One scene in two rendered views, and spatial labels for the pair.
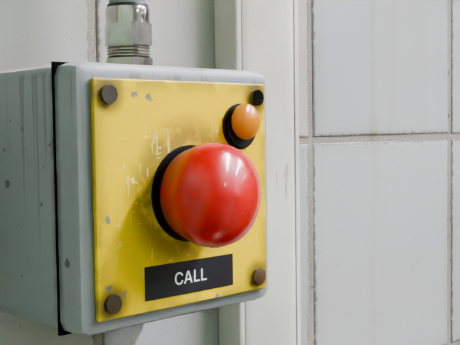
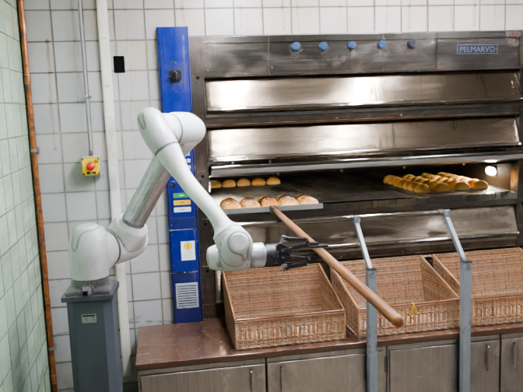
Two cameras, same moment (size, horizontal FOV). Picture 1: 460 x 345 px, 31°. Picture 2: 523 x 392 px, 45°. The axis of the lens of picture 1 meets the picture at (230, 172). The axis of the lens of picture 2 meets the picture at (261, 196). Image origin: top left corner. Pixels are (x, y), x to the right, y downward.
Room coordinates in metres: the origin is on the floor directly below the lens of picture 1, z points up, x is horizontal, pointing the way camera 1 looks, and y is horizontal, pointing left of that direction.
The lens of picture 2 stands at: (-1.81, -2.50, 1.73)
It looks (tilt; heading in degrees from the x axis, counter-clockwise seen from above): 8 degrees down; 35
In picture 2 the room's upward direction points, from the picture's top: 2 degrees counter-clockwise
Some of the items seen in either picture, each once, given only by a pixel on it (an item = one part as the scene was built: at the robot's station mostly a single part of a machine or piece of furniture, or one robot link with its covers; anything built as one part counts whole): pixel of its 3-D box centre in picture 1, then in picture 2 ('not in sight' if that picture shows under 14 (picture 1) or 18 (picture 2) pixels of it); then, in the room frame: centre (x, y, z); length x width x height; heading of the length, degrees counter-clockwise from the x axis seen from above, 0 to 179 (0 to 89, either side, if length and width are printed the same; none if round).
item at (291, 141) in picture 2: not in sight; (369, 137); (1.42, -1.01, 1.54); 1.79 x 0.11 x 0.19; 134
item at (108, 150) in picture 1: (134, 189); (91, 166); (0.35, 0.04, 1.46); 0.10 x 0.07 x 0.10; 134
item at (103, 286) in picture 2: not in sight; (89, 284); (-0.14, -0.47, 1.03); 0.22 x 0.18 x 0.06; 40
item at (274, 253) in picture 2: not in sight; (277, 253); (0.07, -1.26, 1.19); 0.09 x 0.07 x 0.08; 134
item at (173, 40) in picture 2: not in sight; (177, 206); (1.36, 0.39, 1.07); 1.93 x 0.16 x 2.15; 44
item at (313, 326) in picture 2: not in sight; (280, 302); (0.82, -0.78, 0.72); 0.56 x 0.49 x 0.28; 134
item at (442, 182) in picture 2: not in sight; (433, 181); (2.14, -1.13, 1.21); 0.61 x 0.48 x 0.06; 44
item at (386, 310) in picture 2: not in sight; (315, 246); (0.23, -1.34, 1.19); 1.71 x 0.03 x 0.03; 43
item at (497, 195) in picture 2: not in sight; (368, 204); (1.44, -1.00, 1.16); 1.80 x 0.06 x 0.04; 134
